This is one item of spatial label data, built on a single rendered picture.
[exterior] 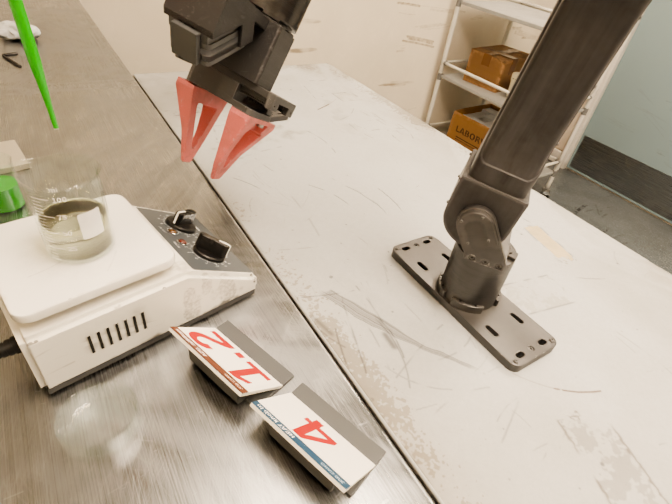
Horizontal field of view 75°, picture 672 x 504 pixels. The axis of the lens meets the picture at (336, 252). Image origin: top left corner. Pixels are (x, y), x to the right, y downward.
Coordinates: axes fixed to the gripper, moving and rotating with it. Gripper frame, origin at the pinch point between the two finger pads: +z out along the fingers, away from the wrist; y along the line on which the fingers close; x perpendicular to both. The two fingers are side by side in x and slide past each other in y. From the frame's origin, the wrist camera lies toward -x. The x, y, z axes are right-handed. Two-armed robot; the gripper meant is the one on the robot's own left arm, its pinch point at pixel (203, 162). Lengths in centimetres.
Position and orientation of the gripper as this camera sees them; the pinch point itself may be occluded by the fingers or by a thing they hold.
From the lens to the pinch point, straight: 46.1
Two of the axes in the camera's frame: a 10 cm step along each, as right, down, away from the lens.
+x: 2.2, -1.7, 9.6
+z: -4.7, 8.4, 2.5
